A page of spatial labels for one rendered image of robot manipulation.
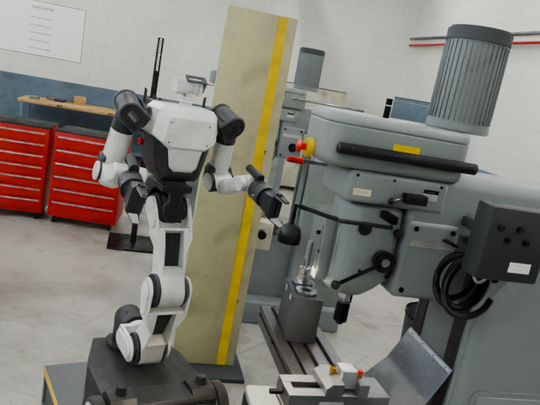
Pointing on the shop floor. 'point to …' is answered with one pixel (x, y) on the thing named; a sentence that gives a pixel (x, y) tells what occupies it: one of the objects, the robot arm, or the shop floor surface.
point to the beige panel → (274, 23)
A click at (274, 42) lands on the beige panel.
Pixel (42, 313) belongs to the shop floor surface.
